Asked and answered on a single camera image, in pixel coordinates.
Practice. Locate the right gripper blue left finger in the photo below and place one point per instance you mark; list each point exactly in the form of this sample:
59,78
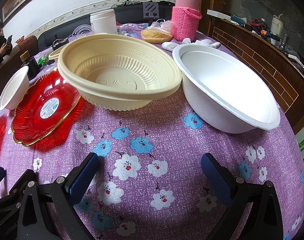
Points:
82,178

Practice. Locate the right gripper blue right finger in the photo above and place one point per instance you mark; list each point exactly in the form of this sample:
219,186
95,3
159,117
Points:
264,220

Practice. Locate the red glass plate gold rim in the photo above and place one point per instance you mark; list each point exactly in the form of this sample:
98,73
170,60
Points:
44,106

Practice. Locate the large white paper bowl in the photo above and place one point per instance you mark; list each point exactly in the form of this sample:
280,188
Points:
224,92

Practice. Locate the large cream plastic bowl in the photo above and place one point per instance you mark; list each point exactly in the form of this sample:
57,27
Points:
118,73

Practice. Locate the purple floral tablecloth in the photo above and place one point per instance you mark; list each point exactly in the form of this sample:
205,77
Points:
150,184

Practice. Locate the brown armchair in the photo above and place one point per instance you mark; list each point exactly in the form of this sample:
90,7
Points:
9,66

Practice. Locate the black mug with lid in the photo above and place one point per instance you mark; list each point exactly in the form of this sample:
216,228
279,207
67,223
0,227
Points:
28,60

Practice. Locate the smartphone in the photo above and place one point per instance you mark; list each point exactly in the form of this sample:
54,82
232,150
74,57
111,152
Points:
9,39

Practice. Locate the white work glove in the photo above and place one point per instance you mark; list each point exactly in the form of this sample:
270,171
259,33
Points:
170,46

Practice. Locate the white plastic jar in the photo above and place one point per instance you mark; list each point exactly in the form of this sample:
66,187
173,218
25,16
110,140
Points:
104,22

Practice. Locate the bagged yellow food bowl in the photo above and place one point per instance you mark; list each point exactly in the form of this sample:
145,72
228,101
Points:
158,32

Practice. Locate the pink knit-sleeved thermos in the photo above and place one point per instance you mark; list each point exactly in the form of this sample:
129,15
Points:
185,19

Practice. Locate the purple phone stand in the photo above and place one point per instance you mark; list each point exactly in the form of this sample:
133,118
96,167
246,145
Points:
150,11

